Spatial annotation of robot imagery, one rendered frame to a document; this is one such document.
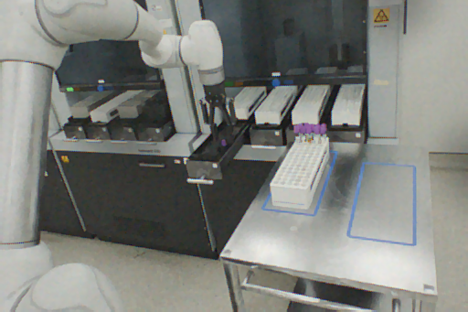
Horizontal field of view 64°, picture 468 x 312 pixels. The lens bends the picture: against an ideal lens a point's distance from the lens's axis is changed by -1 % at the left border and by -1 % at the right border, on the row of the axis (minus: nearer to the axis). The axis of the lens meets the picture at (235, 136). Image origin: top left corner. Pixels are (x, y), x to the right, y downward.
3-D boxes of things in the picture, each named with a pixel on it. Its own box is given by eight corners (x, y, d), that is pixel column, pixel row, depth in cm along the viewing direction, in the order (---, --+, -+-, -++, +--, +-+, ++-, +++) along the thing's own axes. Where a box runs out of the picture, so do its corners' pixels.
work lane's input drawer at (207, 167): (249, 107, 196) (246, 91, 192) (274, 107, 190) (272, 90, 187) (183, 184, 136) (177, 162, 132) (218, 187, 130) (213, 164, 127)
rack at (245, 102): (248, 97, 189) (246, 85, 187) (267, 97, 185) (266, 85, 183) (226, 122, 165) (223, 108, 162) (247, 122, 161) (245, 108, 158)
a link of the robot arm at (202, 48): (228, 60, 134) (196, 63, 138) (221, 16, 127) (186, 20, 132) (218, 69, 125) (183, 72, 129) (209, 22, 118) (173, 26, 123)
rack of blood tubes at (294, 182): (299, 153, 126) (298, 135, 123) (329, 155, 122) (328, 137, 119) (271, 205, 102) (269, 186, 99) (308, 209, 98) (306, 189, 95)
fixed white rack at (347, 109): (341, 100, 168) (340, 86, 165) (365, 99, 164) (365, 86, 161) (331, 127, 143) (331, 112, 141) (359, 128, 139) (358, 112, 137)
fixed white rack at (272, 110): (275, 101, 179) (273, 88, 177) (295, 100, 176) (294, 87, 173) (255, 126, 155) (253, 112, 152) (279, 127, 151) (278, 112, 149)
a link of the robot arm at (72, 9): (138, -17, 82) (88, -8, 87) (77, -48, 65) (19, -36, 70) (140, 45, 83) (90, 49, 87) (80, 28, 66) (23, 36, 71)
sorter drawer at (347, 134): (345, 88, 200) (345, 71, 197) (373, 87, 195) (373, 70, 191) (324, 153, 140) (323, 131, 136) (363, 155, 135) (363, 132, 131)
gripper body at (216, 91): (228, 78, 135) (231, 102, 139) (207, 79, 138) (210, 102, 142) (219, 85, 129) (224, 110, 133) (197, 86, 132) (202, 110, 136)
